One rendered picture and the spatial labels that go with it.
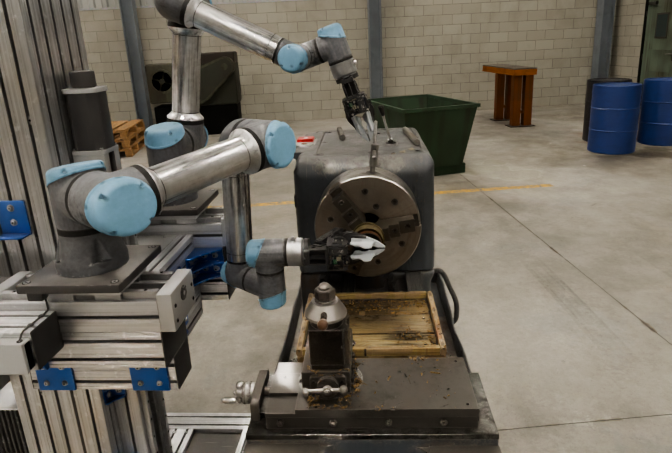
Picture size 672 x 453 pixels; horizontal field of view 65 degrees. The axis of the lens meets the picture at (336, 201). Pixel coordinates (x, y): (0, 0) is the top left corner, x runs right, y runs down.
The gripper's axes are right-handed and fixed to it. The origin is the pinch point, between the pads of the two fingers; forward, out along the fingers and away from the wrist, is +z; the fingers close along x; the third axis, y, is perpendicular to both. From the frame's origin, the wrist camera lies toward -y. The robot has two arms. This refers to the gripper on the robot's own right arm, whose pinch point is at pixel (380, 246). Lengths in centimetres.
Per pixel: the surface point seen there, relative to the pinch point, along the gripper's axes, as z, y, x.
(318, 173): -18.4, -30.7, 13.1
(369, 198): -2.4, -14.9, 9.1
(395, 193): 5.1, -14.9, 10.3
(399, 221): 5.9, -10.9, 3.2
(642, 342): 140, -124, -108
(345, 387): -8, 50, -7
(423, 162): 14.8, -31.9, 15.2
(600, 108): 300, -581, -49
